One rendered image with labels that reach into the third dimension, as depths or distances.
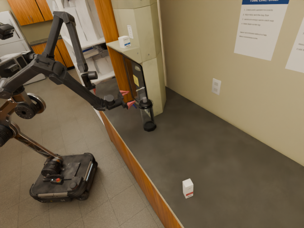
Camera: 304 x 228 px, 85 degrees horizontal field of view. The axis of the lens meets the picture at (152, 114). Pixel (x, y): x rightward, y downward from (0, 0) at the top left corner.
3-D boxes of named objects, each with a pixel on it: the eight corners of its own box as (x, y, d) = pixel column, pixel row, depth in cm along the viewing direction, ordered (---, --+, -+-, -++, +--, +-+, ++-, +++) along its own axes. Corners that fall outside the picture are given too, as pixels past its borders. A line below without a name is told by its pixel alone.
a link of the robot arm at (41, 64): (40, 47, 81) (34, 62, 76) (65, 64, 91) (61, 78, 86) (-3, 80, 100) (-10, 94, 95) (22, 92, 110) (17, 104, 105)
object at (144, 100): (150, 101, 120) (149, 92, 116) (153, 107, 112) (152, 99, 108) (138, 103, 119) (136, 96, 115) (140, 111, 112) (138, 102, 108)
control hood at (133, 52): (122, 52, 132) (119, 39, 126) (142, 62, 109) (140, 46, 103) (109, 57, 128) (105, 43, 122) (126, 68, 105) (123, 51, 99)
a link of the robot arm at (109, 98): (98, 100, 123) (97, 111, 119) (96, 91, 113) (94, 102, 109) (115, 101, 125) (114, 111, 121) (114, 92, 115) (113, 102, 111)
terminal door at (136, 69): (133, 97, 156) (123, 55, 132) (149, 112, 134) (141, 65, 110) (132, 98, 156) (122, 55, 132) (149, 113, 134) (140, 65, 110)
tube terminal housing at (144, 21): (155, 92, 169) (143, 2, 123) (175, 106, 146) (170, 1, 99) (134, 102, 160) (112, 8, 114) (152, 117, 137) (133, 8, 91)
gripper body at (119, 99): (119, 92, 123) (110, 96, 120) (126, 103, 120) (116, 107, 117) (119, 97, 129) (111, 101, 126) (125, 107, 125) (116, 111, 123)
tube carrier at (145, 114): (154, 120, 132) (151, 97, 119) (158, 129, 123) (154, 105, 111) (141, 123, 131) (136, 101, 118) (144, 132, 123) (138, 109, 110)
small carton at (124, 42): (126, 45, 110) (124, 35, 106) (130, 45, 107) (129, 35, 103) (120, 47, 107) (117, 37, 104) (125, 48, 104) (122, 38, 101)
